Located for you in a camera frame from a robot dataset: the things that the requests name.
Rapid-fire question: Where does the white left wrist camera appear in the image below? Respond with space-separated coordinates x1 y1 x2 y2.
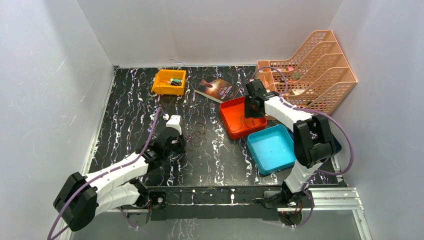
163 114 183 135

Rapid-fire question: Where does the green marker pen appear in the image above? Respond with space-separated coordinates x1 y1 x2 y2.
170 78 182 85

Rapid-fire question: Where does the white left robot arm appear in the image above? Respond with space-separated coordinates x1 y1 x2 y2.
53 126 186 232

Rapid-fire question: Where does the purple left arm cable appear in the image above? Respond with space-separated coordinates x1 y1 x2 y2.
47 106 168 240

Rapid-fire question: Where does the dark blue square tray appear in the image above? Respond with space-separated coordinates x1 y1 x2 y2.
285 127 342 154

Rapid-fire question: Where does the orange square tray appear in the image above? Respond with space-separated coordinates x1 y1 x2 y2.
219 96 268 140

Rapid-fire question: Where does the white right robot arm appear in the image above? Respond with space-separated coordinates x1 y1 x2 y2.
244 79 336 207

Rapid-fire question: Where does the dark paperback book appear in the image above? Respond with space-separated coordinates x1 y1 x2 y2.
194 76 240 104

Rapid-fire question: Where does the yellow plastic parts bin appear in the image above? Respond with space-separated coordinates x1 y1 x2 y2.
151 69 187 96

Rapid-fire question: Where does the peach plastic file organizer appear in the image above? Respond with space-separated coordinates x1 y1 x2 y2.
253 30 358 115

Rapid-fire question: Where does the light blue square tray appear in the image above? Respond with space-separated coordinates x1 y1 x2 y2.
247 124 296 176

